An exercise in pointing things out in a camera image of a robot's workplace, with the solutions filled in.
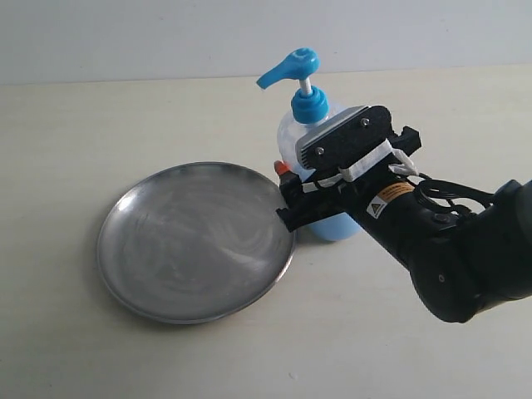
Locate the round stainless steel plate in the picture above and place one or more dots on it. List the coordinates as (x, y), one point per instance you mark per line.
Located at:
(194, 243)

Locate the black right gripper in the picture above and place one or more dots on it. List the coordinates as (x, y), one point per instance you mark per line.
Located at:
(321, 195)

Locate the blue pump soap bottle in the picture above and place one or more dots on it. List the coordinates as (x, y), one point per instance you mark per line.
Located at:
(310, 106)

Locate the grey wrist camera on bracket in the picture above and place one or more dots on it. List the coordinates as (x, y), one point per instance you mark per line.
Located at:
(344, 138)

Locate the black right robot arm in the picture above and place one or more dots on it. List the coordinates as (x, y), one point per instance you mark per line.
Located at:
(466, 250)

